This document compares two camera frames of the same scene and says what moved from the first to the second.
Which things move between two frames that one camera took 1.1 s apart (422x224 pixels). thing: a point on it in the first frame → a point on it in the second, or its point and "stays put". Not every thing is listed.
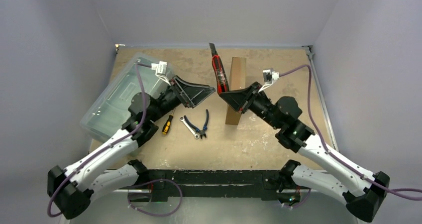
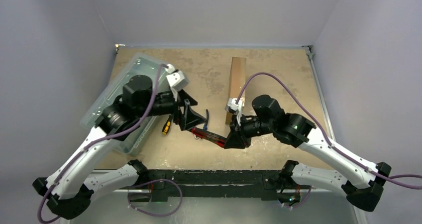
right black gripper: x=250 y=96 → x=237 y=130
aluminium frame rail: x=136 y=206 stays put
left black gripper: x=191 y=94 → x=191 y=118
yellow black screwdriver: x=167 y=123 stays put
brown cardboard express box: x=237 y=82 stays put
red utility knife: x=221 y=79 → x=209 y=136
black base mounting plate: x=173 y=184 stays put
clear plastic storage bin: x=104 y=118 stays put
